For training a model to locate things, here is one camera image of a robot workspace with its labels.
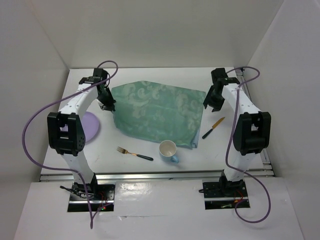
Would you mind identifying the green satin placemat cloth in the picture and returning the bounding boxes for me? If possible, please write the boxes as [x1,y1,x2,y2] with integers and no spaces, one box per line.
[111,81,206,149]

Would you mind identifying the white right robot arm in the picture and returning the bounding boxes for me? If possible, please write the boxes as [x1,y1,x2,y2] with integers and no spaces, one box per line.
[203,68,271,197]

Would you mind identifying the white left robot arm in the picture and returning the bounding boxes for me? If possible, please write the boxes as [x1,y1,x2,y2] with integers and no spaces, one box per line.
[47,68,116,200]

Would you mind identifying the purple plate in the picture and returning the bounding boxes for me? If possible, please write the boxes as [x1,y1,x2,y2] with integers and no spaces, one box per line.
[81,111,100,143]

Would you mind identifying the light blue mug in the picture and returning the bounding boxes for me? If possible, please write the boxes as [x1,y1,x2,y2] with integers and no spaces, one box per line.
[158,140,179,164]

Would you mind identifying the gold knife green handle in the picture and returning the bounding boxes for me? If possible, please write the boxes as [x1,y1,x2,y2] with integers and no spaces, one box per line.
[202,117,225,139]

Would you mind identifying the gold fork green handle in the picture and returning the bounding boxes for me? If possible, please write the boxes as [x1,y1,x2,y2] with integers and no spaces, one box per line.
[116,146,154,161]

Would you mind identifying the aluminium right rail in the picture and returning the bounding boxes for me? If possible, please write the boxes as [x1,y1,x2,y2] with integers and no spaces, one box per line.
[233,77,272,171]

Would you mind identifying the aluminium rail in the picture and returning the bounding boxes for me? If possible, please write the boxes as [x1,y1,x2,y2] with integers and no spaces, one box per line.
[233,77,272,171]
[39,169,275,182]

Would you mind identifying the aluminium front rail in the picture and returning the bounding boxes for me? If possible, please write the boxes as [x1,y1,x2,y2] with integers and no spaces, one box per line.
[39,169,275,182]

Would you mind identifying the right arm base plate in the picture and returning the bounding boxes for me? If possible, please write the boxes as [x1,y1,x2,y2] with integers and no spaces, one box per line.
[198,181,251,210]

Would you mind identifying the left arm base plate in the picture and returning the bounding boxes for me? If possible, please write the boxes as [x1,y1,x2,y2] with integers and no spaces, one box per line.
[67,184,116,213]

